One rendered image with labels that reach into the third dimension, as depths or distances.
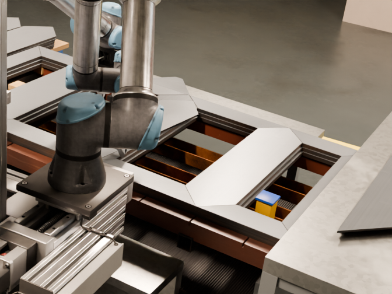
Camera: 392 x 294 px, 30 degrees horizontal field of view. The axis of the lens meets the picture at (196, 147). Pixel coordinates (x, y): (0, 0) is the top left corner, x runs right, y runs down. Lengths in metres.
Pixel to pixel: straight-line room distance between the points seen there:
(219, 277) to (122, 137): 0.80
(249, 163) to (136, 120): 0.78
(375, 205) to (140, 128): 0.64
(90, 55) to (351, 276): 0.97
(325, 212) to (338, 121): 3.29
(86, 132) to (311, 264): 0.63
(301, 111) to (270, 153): 2.65
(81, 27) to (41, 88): 0.89
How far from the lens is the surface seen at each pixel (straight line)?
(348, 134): 5.03
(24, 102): 2.81
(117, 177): 1.96
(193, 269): 2.48
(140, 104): 1.83
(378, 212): 1.95
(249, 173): 2.45
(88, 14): 2.05
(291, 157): 2.64
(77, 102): 1.82
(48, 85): 2.97
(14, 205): 2.00
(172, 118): 2.76
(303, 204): 2.33
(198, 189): 2.31
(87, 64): 2.16
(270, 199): 2.26
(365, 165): 2.22
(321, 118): 5.20
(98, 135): 1.82
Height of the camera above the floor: 2.01
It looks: 27 degrees down
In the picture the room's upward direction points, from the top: 8 degrees clockwise
